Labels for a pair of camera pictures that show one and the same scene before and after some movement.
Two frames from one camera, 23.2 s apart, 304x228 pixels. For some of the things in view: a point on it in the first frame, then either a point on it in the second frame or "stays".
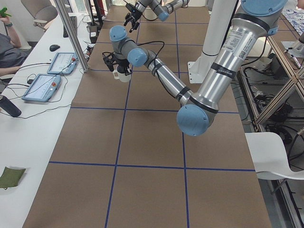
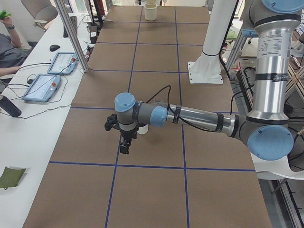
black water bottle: x=9 y=107 stays
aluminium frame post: x=73 y=38 stays
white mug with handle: x=123 y=77 → x=142 y=130
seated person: x=11 y=57 stays
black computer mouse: x=53 y=47 stays
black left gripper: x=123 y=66 → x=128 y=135
